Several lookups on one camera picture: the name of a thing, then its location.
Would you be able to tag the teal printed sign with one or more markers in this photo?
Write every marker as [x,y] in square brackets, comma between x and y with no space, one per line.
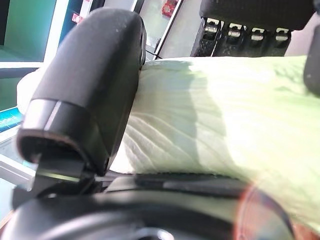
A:
[8,121]

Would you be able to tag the red labelled packet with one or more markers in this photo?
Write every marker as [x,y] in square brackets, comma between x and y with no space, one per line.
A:
[170,7]
[77,18]

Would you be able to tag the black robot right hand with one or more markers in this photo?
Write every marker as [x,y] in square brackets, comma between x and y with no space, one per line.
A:
[250,10]

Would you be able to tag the green white napa cabbage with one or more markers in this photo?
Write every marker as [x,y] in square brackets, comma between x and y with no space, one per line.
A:
[200,112]

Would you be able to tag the white glass door cabinet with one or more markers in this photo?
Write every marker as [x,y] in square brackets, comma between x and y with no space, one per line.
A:
[56,32]

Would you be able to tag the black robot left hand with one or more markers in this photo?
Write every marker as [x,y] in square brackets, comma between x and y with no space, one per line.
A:
[87,87]

